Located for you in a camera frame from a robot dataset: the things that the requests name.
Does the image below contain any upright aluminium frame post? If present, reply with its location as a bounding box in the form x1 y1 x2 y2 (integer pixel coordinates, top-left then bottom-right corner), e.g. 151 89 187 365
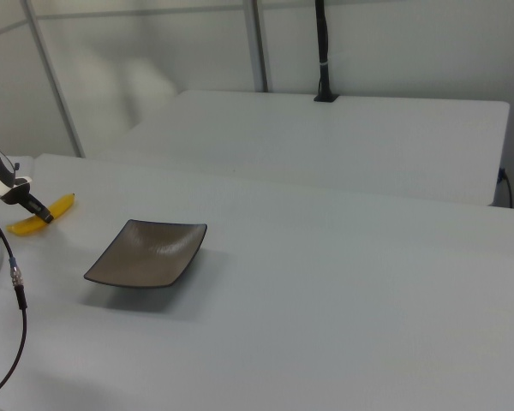
242 0 270 92

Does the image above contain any white background table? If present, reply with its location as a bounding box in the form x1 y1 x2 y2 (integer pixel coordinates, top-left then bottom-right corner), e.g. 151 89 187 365
87 89 511 208

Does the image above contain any black wall cable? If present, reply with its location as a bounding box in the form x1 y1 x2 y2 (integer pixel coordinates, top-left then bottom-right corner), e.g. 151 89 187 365
498 167 514 210

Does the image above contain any slanted aluminium frame post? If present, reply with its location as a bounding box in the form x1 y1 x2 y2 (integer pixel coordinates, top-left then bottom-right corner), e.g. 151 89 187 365
19 0 87 159

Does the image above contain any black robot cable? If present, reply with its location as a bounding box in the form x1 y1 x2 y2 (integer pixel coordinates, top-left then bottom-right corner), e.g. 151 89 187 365
0 204 29 404

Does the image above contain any black pole with base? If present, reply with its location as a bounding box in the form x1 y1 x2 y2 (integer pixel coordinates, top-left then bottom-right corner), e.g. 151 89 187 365
313 0 340 104

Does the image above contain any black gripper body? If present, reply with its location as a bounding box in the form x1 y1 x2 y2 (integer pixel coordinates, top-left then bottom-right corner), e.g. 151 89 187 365
1 182 32 206

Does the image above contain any yellow banana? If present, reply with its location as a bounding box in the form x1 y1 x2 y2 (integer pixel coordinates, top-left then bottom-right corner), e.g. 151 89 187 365
6 193 77 236

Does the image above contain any square brown ceramic plate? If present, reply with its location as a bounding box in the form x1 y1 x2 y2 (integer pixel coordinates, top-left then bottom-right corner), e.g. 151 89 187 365
83 218 208 289

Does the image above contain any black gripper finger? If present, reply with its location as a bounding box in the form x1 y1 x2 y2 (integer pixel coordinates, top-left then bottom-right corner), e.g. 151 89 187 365
24 194 55 224

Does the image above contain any horizontal aluminium frame bar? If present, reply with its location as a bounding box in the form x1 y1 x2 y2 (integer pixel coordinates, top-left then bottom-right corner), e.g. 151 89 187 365
36 3 246 21

